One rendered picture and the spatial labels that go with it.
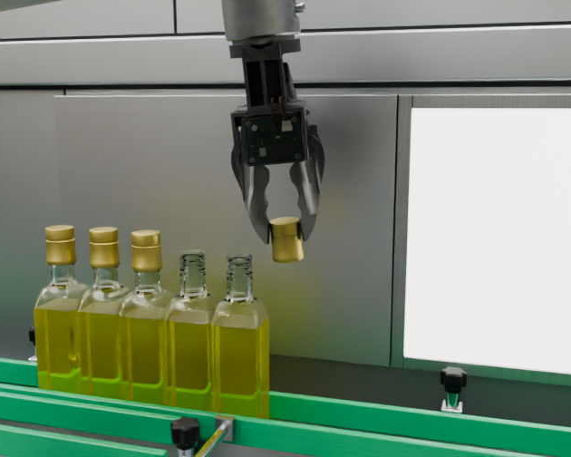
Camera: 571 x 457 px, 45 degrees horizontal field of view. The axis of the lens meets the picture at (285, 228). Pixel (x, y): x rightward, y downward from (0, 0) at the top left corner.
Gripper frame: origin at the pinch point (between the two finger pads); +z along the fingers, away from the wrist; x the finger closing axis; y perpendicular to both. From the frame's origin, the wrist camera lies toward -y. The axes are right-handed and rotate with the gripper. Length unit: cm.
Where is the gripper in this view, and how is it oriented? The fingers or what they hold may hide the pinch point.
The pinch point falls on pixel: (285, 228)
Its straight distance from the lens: 75.9
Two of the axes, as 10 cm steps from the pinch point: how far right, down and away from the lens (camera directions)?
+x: 9.9, -0.8, -0.9
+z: 1.0, 9.6, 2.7
